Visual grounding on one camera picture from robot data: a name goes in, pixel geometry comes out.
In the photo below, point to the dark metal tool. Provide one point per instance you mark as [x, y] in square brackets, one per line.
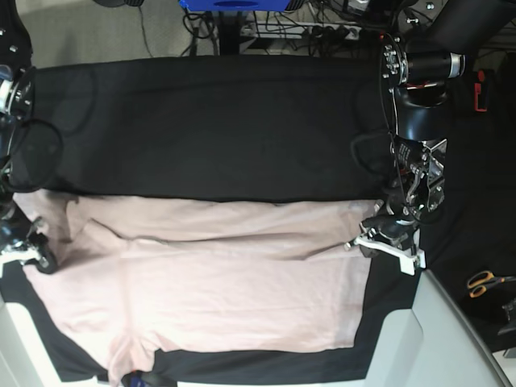
[509, 310]

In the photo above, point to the pink T-shirt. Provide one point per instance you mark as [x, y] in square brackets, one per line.
[137, 275]

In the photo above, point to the red black clamp bottom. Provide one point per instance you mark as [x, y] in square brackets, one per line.
[146, 379]

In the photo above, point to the black stand column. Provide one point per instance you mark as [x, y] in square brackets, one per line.
[229, 24]

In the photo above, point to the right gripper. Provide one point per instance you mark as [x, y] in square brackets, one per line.
[23, 234]

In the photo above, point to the red black clamp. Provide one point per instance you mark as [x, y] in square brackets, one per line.
[146, 379]
[481, 92]

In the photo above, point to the red black clamp right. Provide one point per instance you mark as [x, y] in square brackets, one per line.
[481, 92]

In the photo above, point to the orange handled scissors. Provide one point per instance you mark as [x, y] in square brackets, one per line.
[485, 280]

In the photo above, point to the blue box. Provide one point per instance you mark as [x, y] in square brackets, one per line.
[234, 5]

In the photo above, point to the black table cloth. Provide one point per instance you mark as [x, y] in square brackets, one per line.
[278, 129]

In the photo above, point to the white power strip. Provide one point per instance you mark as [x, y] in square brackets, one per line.
[272, 29]

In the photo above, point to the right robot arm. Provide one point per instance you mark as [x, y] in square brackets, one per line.
[17, 106]

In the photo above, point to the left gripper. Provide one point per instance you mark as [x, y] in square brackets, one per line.
[395, 231]

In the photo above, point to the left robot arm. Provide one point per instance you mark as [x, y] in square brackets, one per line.
[420, 55]

